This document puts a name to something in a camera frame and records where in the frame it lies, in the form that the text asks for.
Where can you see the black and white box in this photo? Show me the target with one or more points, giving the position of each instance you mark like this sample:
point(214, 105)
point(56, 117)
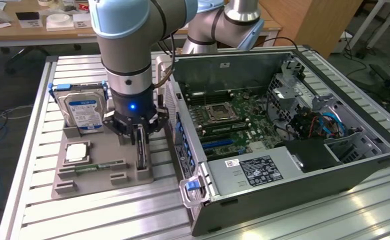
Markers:
point(28, 20)

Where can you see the bare green RAM stick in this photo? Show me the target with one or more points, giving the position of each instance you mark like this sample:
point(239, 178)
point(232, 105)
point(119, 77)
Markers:
point(95, 167)

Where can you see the perforated metal disk bay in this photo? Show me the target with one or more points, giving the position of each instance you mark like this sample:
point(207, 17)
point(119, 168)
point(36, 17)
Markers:
point(288, 97)

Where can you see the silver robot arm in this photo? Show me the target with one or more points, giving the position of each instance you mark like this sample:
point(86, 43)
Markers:
point(124, 37)

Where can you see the black open PC case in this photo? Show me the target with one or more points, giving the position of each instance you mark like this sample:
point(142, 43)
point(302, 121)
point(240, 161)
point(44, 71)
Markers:
point(282, 200)

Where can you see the long wooden desk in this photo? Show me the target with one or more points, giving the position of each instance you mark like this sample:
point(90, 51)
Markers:
point(15, 35)

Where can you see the wooden cabinet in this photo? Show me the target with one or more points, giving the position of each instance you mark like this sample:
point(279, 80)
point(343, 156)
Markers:
point(315, 25)

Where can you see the grey sheet metal disk bay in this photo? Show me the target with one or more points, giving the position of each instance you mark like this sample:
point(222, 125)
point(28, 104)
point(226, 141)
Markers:
point(351, 147)

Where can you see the black chair base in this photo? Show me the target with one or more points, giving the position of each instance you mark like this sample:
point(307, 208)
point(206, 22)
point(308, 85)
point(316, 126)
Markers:
point(18, 53)

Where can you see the silver chipset heatsink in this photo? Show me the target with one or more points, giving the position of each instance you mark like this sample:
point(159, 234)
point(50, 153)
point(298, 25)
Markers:
point(258, 146)

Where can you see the white round bowl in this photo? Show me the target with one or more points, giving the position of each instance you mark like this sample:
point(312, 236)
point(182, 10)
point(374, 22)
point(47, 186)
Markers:
point(59, 21)

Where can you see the red packet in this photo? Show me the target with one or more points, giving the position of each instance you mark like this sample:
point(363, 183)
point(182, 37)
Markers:
point(83, 7)

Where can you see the green motherboard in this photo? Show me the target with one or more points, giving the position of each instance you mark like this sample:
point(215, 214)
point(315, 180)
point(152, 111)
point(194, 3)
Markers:
point(258, 117)

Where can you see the blue case latch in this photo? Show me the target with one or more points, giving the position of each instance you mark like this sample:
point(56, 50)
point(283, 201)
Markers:
point(191, 187)

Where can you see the silver CPU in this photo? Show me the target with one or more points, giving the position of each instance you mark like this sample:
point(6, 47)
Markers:
point(76, 152)

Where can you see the grey power supply unit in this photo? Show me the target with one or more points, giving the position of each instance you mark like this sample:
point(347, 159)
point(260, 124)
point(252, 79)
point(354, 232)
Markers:
point(228, 182)

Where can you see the white labelled box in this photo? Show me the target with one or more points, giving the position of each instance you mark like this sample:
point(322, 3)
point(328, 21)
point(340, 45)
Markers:
point(82, 21)

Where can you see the grey parts rack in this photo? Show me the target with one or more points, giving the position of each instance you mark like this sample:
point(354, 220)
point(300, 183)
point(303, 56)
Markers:
point(104, 180)

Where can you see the graphics card with black cooler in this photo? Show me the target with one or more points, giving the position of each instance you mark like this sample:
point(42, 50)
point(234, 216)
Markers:
point(142, 155)

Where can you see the CPU socket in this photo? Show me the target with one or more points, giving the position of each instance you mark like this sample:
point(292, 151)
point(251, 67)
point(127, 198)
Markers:
point(219, 112)

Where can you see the hard disk with blue carrier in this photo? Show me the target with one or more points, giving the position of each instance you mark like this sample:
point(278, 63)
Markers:
point(82, 112)

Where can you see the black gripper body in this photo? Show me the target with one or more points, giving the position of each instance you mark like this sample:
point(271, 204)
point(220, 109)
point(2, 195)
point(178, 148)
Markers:
point(132, 105)

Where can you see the blue expansion slot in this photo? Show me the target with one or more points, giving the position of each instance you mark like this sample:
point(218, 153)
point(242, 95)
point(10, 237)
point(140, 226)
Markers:
point(218, 143)

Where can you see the white desk frame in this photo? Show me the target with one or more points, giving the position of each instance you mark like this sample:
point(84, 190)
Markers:
point(379, 25)

